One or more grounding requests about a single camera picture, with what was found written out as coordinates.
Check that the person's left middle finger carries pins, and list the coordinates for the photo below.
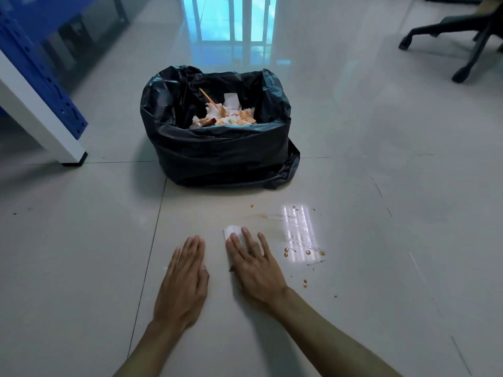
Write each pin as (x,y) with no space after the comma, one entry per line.
(192,253)

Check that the pile of stained tissue waste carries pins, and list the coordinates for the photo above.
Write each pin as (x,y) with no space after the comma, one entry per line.
(232,115)

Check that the white tissue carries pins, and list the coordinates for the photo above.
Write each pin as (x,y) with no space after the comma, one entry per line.
(232,230)

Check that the person's left thumb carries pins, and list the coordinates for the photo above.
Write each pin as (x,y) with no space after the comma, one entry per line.
(205,280)

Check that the black trash bag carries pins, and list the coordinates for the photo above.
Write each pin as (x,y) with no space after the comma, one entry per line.
(220,157)

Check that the person's right forearm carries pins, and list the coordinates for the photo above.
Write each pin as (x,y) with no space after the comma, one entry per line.
(326,341)

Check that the person's right hand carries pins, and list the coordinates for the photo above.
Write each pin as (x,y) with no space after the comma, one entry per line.
(259,274)

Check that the white table leg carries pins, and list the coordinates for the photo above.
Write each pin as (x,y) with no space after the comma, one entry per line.
(35,117)

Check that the black office chair base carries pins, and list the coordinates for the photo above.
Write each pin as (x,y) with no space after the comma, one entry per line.
(467,29)

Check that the person's right middle finger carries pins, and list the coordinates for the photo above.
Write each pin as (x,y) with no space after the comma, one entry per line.
(249,243)

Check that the blue perforated metal frame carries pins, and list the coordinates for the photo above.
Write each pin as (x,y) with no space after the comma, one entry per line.
(43,82)

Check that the person's left forearm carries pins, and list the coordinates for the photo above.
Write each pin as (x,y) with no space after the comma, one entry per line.
(151,351)

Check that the person's left hand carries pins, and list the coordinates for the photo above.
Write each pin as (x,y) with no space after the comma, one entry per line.
(180,290)

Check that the orange liquid spill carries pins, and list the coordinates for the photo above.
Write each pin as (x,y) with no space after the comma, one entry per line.
(304,249)

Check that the person's left little finger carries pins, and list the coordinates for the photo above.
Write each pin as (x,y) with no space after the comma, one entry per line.
(173,263)

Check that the wooden stick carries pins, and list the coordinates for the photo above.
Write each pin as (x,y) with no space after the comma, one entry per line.
(208,98)

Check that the glass door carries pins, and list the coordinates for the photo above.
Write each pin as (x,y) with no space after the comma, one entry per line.
(230,17)

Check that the dark desk leg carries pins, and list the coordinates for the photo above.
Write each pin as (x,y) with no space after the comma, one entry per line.
(120,7)

